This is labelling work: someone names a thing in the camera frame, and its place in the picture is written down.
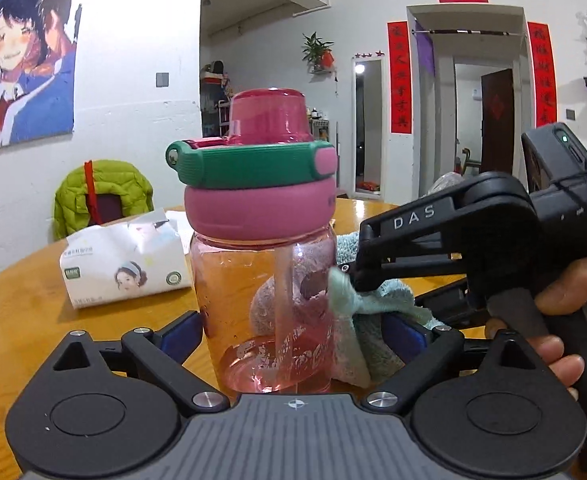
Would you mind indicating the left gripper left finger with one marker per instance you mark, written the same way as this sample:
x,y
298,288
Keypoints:
x,y
159,355

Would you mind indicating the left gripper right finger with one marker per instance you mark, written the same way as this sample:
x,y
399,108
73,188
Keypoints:
x,y
429,356

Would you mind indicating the teal striped towel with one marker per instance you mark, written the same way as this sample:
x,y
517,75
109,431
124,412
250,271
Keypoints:
x,y
361,357

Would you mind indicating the pink water bottle green handle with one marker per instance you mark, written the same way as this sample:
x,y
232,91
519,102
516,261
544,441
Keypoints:
x,y
260,201

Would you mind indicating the person right hand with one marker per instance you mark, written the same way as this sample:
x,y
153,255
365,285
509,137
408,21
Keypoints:
x,y
566,295

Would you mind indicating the plastic bag of rubber bands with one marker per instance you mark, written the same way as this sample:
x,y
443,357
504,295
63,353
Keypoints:
x,y
447,180

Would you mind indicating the white tissue pack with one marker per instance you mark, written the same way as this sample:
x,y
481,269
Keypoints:
x,y
141,257

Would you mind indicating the dark brown door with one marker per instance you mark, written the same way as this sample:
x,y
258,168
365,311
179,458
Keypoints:
x,y
498,122

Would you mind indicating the red couplet right banner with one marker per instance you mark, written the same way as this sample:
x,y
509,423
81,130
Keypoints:
x,y
544,76

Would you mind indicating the red couplet banner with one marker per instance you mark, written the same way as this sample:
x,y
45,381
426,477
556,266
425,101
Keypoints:
x,y
400,66
544,76

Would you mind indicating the white paper sheet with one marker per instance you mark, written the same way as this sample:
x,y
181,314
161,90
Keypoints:
x,y
182,225

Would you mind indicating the purple curtain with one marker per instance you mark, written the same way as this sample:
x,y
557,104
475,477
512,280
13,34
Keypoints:
x,y
426,52

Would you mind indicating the potted plant on shelf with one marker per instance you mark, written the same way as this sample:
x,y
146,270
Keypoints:
x,y
317,54

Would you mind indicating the anime poster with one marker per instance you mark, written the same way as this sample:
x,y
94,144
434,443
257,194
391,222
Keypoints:
x,y
38,47

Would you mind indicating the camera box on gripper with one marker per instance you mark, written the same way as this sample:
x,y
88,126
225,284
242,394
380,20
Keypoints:
x,y
556,166

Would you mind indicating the wall mirror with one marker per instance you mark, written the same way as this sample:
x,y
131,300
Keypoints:
x,y
368,116

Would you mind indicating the grey wall switch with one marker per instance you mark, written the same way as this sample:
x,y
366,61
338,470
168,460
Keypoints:
x,y
162,80

